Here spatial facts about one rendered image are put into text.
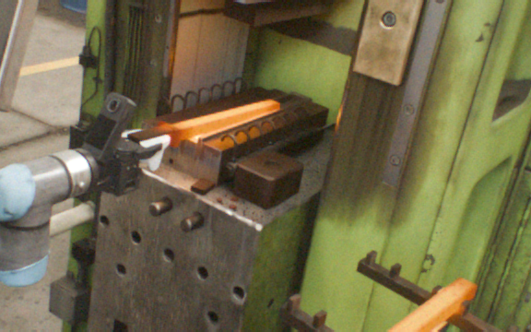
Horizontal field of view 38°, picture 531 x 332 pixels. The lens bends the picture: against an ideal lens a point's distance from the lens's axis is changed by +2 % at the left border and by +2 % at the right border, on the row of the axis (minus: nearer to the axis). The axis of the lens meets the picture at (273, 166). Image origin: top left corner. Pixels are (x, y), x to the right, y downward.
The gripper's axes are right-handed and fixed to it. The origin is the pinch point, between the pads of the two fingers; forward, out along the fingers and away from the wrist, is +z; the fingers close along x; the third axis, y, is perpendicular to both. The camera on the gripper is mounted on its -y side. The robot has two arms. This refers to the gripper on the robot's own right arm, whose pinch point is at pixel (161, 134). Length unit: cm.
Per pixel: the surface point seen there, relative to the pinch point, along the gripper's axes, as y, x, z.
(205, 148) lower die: 3.4, 3.8, 8.9
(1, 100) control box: 5.5, -37.8, -3.4
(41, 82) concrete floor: 96, -239, 191
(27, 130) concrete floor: 98, -191, 140
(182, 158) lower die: 7.4, -1.1, 8.9
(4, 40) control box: -5.8, -40.4, -1.1
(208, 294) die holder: 29.2, 13.7, 3.3
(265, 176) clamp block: 4.0, 17.9, 9.2
